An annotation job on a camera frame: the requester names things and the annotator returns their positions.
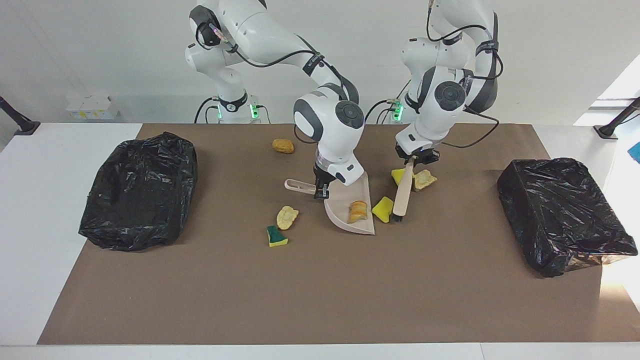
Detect crusty bread chunk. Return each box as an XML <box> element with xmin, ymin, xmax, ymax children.
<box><xmin>348</xmin><ymin>200</ymin><xmax>370</xmax><ymax>224</ymax></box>
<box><xmin>413</xmin><ymin>169</ymin><xmax>438</xmax><ymax>192</ymax></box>

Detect beige plastic dustpan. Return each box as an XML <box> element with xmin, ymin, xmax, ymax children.
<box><xmin>284</xmin><ymin>171</ymin><xmax>377</xmax><ymax>236</ymax></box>

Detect beige hand brush black bristles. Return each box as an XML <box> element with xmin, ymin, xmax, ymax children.
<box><xmin>391</xmin><ymin>156</ymin><xmax>417</xmax><ymax>223</ymax></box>

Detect yellow sponge block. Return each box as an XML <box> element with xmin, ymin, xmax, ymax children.
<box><xmin>371</xmin><ymin>196</ymin><xmax>395</xmax><ymax>224</ymax></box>

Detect green yellow sponge piece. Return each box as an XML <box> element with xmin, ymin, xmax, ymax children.
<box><xmin>266</xmin><ymin>225</ymin><xmax>289</xmax><ymax>248</ymax></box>

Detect bin wrapped black bag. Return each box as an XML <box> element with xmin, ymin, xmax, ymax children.
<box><xmin>496</xmin><ymin>157</ymin><xmax>639</xmax><ymax>279</ymax></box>

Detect open bin black bag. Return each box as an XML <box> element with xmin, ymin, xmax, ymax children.
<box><xmin>78</xmin><ymin>131</ymin><xmax>199</xmax><ymax>252</ymax></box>

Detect brown paper table mat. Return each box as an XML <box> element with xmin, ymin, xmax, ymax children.
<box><xmin>37</xmin><ymin>123</ymin><xmax>640</xmax><ymax>346</ymax></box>

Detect black stand foot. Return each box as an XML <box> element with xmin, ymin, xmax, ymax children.
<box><xmin>0</xmin><ymin>96</ymin><xmax>41</xmax><ymax>136</ymax></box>
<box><xmin>593</xmin><ymin>96</ymin><xmax>640</xmax><ymax>140</ymax></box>

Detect white cardboard box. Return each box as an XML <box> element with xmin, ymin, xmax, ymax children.
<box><xmin>66</xmin><ymin>95</ymin><xmax>120</xmax><ymax>120</ymax></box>

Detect black base cable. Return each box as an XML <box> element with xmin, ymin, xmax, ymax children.
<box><xmin>363</xmin><ymin>77</ymin><xmax>413</xmax><ymax>125</ymax></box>

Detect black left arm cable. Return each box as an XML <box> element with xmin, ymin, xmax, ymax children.
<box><xmin>426</xmin><ymin>0</ymin><xmax>503</xmax><ymax>150</ymax></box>

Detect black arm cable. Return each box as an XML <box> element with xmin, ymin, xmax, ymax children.
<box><xmin>426</xmin><ymin>0</ymin><xmax>503</xmax><ymax>150</ymax></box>
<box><xmin>195</xmin><ymin>20</ymin><xmax>361</xmax><ymax>146</ymax></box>

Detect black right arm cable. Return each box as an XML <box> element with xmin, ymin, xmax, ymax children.
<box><xmin>195</xmin><ymin>20</ymin><xmax>361</xmax><ymax>146</ymax></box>

